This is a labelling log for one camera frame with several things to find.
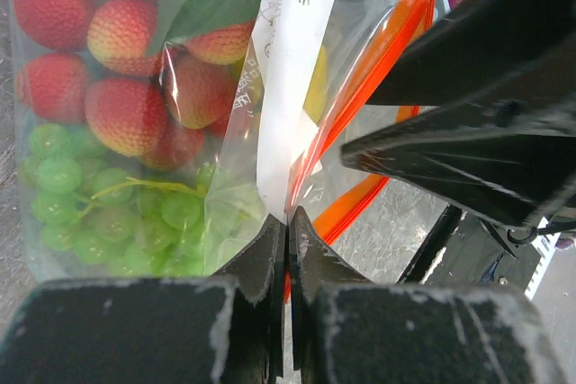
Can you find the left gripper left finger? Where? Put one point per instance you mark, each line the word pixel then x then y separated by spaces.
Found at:
pixel 225 328

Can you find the clear zip top bag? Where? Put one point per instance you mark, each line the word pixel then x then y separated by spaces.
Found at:
pixel 270 143

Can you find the yellow fake starfruit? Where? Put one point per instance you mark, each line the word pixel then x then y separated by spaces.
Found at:
pixel 316 98

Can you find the fake green grapes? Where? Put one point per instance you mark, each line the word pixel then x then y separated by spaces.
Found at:
pixel 89 211

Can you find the fake strawberries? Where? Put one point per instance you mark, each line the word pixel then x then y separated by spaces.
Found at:
pixel 129 69

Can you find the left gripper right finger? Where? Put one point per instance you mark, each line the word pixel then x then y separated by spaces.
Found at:
pixel 348 329

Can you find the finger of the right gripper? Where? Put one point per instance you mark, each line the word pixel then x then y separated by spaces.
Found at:
pixel 475 44
pixel 508 162

